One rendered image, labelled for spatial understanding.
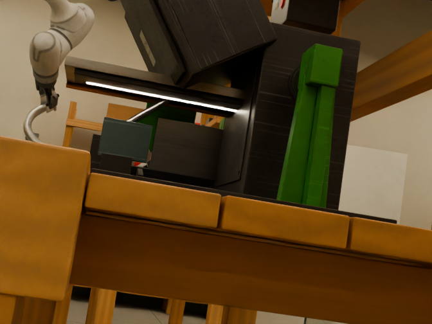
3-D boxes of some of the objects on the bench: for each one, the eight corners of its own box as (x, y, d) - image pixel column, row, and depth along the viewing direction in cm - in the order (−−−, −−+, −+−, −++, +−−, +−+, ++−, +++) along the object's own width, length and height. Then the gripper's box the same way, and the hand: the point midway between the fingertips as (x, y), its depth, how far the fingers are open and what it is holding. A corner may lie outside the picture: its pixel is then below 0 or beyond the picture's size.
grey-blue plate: (91, 188, 133) (104, 116, 135) (91, 188, 135) (103, 117, 136) (141, 196, 134) (152, 125, 136) (140, 196, 136) (152, 126, 138)
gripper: (67, 85, 246) (67, 117, 267) (42, 53, 250) (43, 87, 271) (49, 95, 243) (50, 127, 264) (24, 62, 247) (26, 96, 268)
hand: (47, 103), depth 264 cm, fingers closed on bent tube, 3 cm apart
